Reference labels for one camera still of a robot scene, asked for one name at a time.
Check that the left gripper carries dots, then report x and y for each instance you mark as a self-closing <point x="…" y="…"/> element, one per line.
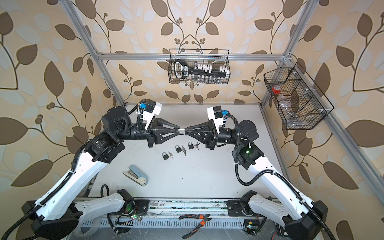
<point x="154" y="130"/>

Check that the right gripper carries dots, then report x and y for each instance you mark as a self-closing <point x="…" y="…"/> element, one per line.
<point x="210" y="138"/>

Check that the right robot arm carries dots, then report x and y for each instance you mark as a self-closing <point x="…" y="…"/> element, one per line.
<point x="297" y="214"/>

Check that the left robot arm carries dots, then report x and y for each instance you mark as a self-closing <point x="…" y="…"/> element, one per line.
<point x="55" y="215"/>

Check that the black white tool in basket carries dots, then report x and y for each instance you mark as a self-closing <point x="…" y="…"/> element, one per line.
<point x="182" y="70"/>

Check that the red cap item in basket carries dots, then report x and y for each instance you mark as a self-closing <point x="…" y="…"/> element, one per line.
<point x="276" y="90"/>

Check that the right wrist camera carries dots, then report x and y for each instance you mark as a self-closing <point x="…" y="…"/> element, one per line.
<point x="218" y="116"/>

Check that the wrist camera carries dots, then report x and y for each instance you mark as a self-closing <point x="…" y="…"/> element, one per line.
<point x="218" y="116"/>
<point x="146" y="111"/>

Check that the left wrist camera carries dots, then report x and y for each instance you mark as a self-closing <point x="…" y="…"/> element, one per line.
<point x="146" y="111"/>

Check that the back wire basket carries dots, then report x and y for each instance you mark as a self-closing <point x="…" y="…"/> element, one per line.
<point x="215" y="57"/>

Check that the wire basket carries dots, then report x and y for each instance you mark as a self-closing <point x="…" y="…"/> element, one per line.
<point x="302" y="105"/>
<point x="215" y="57"/>

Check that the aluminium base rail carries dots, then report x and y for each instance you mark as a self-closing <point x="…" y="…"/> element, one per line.
<point x="164" y="213"/>

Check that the right wire basket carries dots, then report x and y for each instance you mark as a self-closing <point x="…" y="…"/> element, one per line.
<point x="302" y="105"/>

